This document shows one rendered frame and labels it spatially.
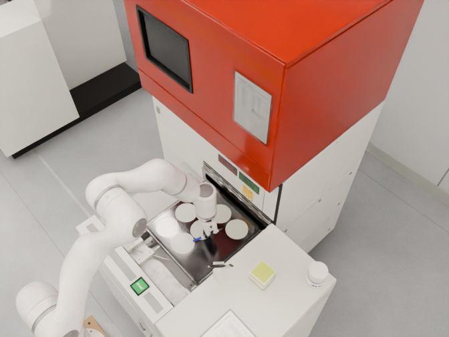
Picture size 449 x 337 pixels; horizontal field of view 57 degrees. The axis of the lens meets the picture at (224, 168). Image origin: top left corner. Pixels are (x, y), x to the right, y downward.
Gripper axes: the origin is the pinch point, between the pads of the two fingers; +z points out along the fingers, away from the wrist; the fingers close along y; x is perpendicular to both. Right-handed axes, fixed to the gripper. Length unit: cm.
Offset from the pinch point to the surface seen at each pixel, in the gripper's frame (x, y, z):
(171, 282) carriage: 21.9, -12.1, 4.5
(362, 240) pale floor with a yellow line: -109, -3, 92
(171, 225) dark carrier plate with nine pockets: 12.4, 11.5, 2.5
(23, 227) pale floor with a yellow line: 93, 108, 93
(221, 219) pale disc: -8.7, 4.5, 2.3
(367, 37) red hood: -59, 0, -79
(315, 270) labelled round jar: -26.2, -38.8, -13.9
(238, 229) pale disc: -13.5, -3.1, 2.2
